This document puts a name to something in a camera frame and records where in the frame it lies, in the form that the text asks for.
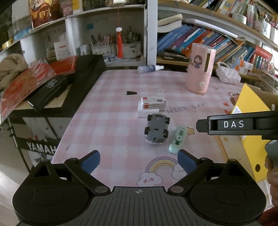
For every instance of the white brush container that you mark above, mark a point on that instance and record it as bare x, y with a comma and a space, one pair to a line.
274, 33

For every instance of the stack of black notebooks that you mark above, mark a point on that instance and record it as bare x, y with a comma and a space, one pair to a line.
174, 56

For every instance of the white beaded bag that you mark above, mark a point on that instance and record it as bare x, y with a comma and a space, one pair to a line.
228, 73

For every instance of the red tassel ornament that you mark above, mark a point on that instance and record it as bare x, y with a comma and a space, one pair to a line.
119, 45

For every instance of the pink humidifier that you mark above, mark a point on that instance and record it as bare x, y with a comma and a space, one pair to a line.
198, 73

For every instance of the grey toy car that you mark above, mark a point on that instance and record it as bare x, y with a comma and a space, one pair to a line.
157, 128

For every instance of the small red packet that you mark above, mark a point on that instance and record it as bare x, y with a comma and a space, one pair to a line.
64, 65

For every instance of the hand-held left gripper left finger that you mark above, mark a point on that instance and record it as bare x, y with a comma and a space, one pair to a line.
91, 160

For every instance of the black electronic keyboard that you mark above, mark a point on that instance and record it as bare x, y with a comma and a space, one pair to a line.
86, 78

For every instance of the large red plastic packet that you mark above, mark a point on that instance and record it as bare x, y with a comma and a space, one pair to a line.
21, 87

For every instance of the beige crumpled cloth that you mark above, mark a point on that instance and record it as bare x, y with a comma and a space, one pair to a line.
10, 67

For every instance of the small white red-label box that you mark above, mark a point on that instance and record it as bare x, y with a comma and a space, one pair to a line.
153, 100
154, 106

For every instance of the flat white box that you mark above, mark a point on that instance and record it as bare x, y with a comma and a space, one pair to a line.
143, 113

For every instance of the person's right forearm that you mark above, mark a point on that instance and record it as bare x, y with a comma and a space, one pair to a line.
269, 217

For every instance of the black triangular piece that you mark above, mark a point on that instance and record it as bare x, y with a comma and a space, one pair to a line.
131, 93

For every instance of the small spray bottle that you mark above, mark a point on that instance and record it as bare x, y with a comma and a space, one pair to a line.
147, 69

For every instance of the white pen holder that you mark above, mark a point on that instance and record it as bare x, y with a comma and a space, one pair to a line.
132, 51
103, 50

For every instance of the green correction tape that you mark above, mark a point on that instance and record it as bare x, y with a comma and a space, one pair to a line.
177, 141

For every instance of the row of leaning books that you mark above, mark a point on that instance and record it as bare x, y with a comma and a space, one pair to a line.
195, 39

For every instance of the pastel tall bottle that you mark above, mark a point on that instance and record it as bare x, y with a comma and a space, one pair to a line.
250, 16

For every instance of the gold foil item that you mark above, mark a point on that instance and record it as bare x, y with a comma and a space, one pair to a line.
7, 44

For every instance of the person's right hand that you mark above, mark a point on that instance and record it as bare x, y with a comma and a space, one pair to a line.
273, 184

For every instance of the long black box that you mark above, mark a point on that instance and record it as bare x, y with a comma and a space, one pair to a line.
47, 91

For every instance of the yellow cardboard box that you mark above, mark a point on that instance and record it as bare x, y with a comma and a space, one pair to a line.
245, 156

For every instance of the row of upright books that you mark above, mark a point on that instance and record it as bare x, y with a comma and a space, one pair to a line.
219, 5

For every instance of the orange white medicine boxes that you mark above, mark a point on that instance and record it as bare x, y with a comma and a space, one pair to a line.
242, 65

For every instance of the white round jar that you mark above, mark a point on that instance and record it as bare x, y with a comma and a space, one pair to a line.
241, 19

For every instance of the white bookshelf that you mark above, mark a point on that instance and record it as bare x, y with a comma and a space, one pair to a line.
151, 32

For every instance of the fortune god printed container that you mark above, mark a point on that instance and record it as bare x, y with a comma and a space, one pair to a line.
43, 13

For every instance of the white card red label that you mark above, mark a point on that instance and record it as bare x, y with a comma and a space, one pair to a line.
62, 51

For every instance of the white bottle yellow label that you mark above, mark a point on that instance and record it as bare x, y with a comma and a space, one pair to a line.
77, 4

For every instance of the pink checkered tablecloth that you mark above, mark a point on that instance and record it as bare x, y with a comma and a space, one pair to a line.
108, 130

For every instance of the blue tissue pack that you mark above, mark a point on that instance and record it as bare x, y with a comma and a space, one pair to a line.
22, 33

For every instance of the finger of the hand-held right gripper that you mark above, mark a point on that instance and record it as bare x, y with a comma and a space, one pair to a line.
202, 125

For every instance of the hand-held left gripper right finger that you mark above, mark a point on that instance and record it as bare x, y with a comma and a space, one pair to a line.
186, 159

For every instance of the stack of papers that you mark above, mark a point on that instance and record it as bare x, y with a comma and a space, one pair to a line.
269, 81

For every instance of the red boxed book set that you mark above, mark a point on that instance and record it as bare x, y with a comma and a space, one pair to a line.
260, 57

